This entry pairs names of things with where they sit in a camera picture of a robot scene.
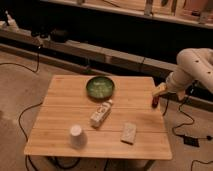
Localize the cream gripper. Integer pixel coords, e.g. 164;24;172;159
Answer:
152;73;185;101

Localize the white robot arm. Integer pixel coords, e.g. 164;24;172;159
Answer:
152;48;213;100

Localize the black power adapter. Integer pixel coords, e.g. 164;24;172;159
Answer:
183;136;199;147

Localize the beige sponge block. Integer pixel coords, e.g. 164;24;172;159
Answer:
121;122;137;145

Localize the white milk carton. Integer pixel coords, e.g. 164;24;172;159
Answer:
90;100;113;128

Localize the green bowl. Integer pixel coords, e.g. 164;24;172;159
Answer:
86;76;115;99

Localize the wooden table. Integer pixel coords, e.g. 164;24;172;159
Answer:
24;75;172;161

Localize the white paper cup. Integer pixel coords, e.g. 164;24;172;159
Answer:
69;125;87;149

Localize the dark object on ledge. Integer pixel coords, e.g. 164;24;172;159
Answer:
50;29;68;43

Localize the white bottle on ledge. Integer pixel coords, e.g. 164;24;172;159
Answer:
6;11;19;31

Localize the black cable right floor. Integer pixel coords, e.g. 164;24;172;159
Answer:
162;80;213;171

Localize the black floor cable left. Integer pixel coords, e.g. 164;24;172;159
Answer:
0;43;81;171

